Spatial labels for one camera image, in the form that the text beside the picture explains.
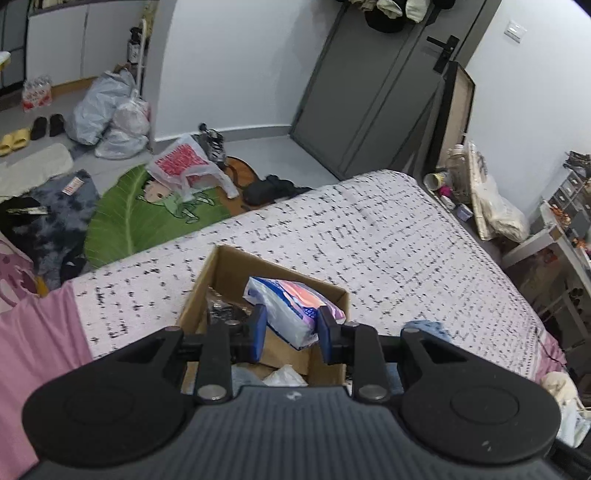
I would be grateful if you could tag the clothes hung over door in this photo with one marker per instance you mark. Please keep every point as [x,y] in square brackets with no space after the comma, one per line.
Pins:
[392,11]

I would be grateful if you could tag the pastel printed blanket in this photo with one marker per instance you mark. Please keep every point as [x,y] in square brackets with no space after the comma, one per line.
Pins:
[565,406]

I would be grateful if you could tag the brown round mat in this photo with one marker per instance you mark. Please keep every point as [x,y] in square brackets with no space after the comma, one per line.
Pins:
[242,175]

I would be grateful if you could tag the white floor mat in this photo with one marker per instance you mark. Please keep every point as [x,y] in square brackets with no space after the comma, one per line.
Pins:
[32,168]

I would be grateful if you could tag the pack of water bottles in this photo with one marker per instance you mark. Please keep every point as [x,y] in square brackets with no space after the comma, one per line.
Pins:
[37,94]

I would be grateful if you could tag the white light switch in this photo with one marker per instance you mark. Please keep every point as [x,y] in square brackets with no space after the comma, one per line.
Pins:
[515,31]

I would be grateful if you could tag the blue tie-dye rug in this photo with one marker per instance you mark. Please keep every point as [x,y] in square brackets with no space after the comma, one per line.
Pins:
[55,221]

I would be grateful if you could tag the green leaf rug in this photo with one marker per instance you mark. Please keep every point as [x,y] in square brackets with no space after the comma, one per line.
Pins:
[120,217]

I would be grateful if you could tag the clear water bottle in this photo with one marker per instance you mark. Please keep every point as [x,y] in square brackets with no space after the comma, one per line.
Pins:
[457,159]

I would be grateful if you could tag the black bottle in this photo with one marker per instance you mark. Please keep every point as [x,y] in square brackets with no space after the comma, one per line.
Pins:
[134,48]

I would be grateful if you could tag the blue tissue packet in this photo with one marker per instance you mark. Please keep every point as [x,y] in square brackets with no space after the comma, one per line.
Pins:
[295,305]

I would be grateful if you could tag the black bag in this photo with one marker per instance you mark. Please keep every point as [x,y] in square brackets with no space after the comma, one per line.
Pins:
[272,189]

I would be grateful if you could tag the beige tote bag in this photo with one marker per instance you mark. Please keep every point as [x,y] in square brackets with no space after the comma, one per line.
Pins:
[496,203]

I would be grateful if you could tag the light blue cloth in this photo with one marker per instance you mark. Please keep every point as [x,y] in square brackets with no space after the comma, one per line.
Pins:
[431,328]

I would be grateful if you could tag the large grey garbage bag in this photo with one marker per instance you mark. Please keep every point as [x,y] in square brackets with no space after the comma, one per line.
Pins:
[94,108]

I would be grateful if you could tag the dark dotted fabric bag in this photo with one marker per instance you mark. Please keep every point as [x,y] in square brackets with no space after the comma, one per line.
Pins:
[221,307]

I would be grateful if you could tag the paper cup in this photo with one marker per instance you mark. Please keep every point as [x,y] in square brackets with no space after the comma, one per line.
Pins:
[435,181]

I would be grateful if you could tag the brown cardboard box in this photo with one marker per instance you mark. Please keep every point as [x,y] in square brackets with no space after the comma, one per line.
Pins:
[221,267]

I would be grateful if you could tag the small purple box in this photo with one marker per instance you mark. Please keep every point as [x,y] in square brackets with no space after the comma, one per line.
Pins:
[464,211]

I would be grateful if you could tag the white red printed plastic bag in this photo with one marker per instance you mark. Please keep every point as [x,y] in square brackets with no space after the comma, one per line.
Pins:
[178,164]

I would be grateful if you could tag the grey door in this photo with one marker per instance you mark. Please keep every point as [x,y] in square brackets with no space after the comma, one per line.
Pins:
[369,87]

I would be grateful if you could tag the black picture frame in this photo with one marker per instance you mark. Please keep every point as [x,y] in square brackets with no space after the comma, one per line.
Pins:
[457,106]

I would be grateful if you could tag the black slipper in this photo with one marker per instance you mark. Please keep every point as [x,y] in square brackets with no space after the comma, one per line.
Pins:
[38,128]
[57,125]

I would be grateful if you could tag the pink tote bag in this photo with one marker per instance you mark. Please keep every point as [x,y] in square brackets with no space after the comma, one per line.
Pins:
[14,272]

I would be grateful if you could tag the black cloth with label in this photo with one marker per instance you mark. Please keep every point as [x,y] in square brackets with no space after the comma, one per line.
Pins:
[23,208]

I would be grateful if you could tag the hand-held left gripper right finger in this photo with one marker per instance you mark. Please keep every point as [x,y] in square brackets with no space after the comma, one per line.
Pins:
[325,338]

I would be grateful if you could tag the white garbage bag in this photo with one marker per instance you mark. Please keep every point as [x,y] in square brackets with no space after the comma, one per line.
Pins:
[121,145]
[131,117]

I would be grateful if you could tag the black white sneakers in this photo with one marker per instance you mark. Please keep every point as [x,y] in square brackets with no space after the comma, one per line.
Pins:
[210,141]

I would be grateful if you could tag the white black patterned bed sheet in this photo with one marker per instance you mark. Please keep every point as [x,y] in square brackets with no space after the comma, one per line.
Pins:
[369,240]

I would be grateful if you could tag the white cabinet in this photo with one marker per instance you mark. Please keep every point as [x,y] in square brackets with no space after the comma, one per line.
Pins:
[78,37]

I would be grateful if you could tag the grey drawer organizer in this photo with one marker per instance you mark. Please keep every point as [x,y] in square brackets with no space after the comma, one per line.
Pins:
[572,203]

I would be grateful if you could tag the white desk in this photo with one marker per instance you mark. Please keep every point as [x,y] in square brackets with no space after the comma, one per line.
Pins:
[561,249]

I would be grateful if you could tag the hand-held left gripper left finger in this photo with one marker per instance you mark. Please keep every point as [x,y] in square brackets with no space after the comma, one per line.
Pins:
[258,333]

